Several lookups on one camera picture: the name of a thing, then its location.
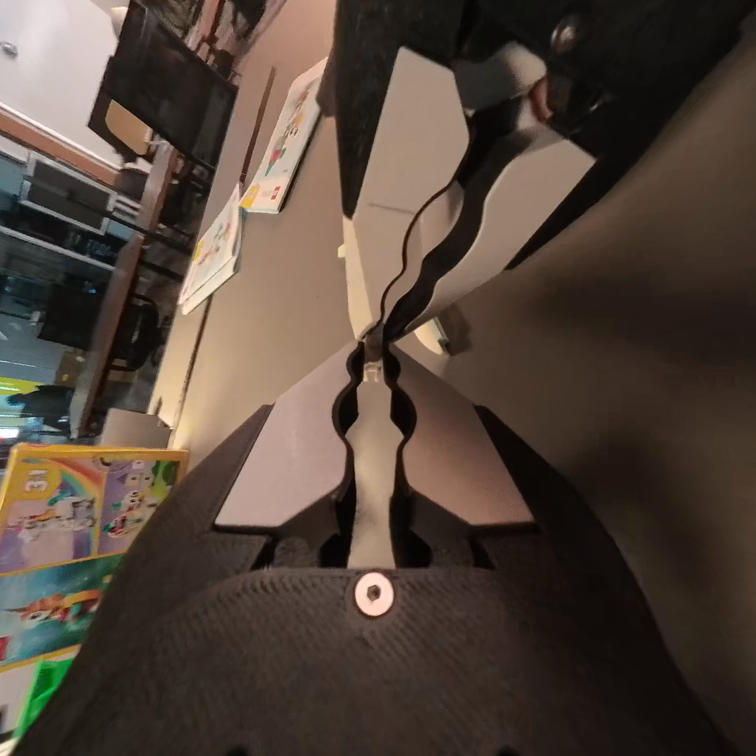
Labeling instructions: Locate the black panel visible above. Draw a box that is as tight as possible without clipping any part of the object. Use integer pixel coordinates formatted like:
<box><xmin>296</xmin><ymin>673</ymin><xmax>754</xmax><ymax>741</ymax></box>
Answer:
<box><xmin>87</xmin><ymin>0</ymin><xmax>240</xmax><ymax>173</ymax></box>

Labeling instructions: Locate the long brown table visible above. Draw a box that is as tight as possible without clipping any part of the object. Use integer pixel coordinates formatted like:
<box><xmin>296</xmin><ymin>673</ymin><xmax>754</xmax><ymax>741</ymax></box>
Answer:
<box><xmin>77</xmin><ymin>148</ymin><xmax>178</xmax><ymax>438</ymax></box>

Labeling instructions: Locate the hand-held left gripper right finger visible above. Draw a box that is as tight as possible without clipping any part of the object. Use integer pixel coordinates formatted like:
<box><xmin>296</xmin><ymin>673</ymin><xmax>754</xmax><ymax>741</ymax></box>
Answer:
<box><xmin>383</xmin><ymin>344</ymin><xmax>536</xmax><ymax>529</ymax></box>

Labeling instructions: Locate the instruction booklet with yellow corner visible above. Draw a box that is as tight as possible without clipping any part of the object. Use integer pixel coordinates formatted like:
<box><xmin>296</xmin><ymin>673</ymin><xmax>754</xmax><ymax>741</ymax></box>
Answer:
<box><xmin>239</xmin><ymin>59</ymin><xmax>328</xmax><ymax>215</ymax></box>

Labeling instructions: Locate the black office chair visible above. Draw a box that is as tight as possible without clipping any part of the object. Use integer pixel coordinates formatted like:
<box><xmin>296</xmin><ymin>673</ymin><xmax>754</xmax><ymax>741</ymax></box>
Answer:
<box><xmin>100</xmin><ymin>295</ymin><xmax>167</xmax><ymax>373</ymax></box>

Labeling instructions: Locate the dark narrow strip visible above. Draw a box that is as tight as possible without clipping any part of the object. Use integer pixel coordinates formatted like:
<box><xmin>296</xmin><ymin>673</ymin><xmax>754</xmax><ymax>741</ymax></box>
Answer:
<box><xmin>238</xmin><ymin>65</ymin><xmax>277</xmax><ymax>185</ymax></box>

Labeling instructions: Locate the person's right hand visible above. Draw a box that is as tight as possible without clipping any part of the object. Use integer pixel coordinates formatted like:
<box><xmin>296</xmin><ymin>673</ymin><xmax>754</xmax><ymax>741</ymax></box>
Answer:
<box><xmin>528</xmin><ymin>77</ymin><xmax>556</xmax><ymax>119</ymax></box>

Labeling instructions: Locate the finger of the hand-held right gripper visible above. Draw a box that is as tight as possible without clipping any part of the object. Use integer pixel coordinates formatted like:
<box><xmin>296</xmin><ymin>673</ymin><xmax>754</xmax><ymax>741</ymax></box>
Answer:
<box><xmin>343</xmin><ymin>46</ymin><xmax>474</xmax><ymax>342</ymax></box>
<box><xmin>380</xmin><ymin>109</ymin><xmax>597</xmax><ymax>343</ymax></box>

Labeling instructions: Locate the yellow toy brick set box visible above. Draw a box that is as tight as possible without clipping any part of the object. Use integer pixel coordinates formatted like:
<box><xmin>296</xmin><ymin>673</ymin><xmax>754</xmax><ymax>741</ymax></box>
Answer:
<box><xmin>0</xmin><ymin>443</ymin><xmax>190</xmax><ymax>671</ymax></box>

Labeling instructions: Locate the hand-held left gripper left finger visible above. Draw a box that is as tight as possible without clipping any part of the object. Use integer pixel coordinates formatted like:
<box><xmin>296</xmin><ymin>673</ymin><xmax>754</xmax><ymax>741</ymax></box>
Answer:
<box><xmin>213</xmin><ymin>341</ymin><xmax>367</xmax><ymax>535</ymax></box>

